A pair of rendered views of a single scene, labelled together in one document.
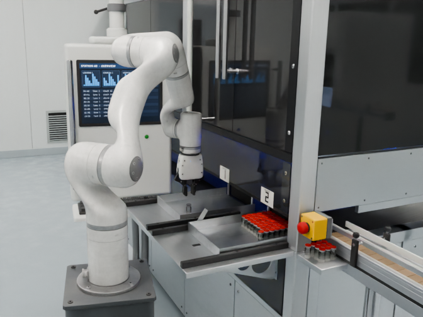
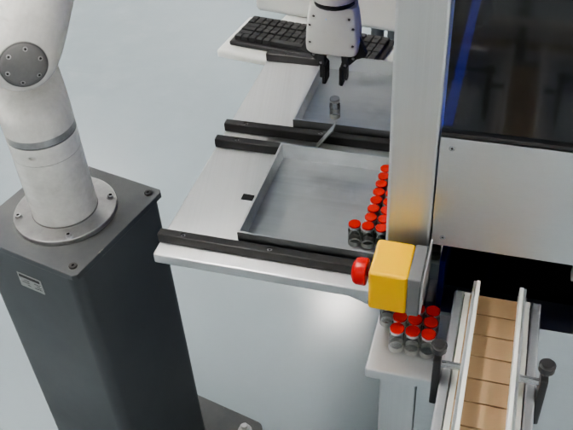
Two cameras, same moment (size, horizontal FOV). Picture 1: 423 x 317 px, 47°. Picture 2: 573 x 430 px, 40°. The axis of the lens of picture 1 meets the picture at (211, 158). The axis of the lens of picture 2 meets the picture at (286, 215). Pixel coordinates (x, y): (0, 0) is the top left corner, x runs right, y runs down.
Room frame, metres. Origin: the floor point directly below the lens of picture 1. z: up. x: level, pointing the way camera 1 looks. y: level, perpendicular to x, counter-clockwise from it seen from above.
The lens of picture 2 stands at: (0.83, -0.78, 1.79)
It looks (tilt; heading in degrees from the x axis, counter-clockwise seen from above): 41 degrees down; 45
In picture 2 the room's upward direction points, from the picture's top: 4 degrees counter-clockwise
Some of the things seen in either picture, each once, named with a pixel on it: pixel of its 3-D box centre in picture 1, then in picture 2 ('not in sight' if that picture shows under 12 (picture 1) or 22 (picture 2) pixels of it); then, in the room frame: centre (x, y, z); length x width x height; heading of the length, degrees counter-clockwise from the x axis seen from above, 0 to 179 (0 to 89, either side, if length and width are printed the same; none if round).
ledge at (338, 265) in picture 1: (325, 260); (419, 347); (1.48, -0.39, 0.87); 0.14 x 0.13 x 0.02; 116
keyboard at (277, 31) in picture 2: (121, 204); (311, 40); (2.16, 0.42, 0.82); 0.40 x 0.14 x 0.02; 108
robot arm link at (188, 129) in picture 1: (189, 128); not in sight; (1.86, 0.09, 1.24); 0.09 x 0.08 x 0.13; 66
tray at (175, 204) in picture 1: (204, 203); (389, 101); (1.95, 0.02, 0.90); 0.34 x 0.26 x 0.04; 116
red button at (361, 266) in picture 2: (304, 228); (365, 271); (1.46, -0.30, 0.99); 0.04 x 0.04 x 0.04; 26
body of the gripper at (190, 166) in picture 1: (189, 164); (334, 22); (1.86, 0.09, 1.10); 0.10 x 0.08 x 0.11; 116
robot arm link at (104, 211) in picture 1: (96, 182); (18, 59); (1.35, 0.33, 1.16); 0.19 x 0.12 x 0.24; 67
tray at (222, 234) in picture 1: (244, 231); (353, 205); (1.65, -0.13, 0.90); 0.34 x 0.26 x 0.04; 116
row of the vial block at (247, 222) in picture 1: (254, 228); (377, 205); (1.67, -0.17, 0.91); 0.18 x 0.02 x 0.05; 26
